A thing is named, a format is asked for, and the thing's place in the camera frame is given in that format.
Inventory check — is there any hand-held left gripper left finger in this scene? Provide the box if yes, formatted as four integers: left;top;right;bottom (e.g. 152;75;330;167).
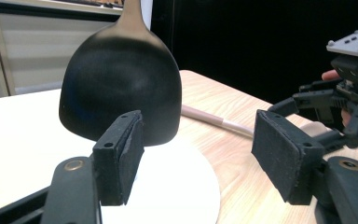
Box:
91;109;145;207

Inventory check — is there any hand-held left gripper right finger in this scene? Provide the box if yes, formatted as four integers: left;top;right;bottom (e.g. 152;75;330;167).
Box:
251;109;325;206

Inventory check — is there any white utensil stand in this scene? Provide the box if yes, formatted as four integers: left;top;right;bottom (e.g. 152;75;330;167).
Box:
99;0;222;224

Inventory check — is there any pale beige spoon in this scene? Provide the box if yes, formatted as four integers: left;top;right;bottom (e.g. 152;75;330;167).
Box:
180;105;328;139

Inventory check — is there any steel ladle with brown handle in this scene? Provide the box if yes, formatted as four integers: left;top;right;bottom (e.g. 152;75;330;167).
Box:
58;0;183;147

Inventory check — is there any black curtain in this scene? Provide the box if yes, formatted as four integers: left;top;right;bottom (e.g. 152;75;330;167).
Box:
151;0;358;105

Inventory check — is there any black horizontal bar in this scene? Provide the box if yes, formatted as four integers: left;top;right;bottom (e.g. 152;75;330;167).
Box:
0;1;124;23

